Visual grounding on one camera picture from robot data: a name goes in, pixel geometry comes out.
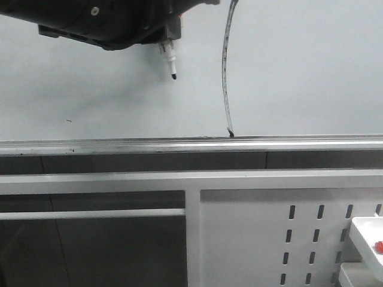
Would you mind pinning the white whiteboard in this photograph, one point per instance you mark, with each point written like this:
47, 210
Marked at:
293, 68

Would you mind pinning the aluminium whiteboard tray rail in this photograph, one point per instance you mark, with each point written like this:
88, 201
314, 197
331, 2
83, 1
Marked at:
186, 145

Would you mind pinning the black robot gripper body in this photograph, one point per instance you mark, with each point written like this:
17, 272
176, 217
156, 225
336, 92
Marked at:
111, 25

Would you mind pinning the lower white plastic bin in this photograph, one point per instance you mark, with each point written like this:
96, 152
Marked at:
357, 274

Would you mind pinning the white metal frame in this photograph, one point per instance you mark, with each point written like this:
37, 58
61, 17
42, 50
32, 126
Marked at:
126, 229

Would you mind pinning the white perforated metal panel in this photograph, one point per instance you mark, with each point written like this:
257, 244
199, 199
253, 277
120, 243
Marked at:
280, 237

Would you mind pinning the white whiteboard marker pen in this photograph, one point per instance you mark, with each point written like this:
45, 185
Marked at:
167, 51

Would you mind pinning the small red object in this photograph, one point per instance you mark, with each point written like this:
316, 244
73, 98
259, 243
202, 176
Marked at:
379, 247

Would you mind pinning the white plastic bin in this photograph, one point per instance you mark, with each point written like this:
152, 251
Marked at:
357, 274
364, 232

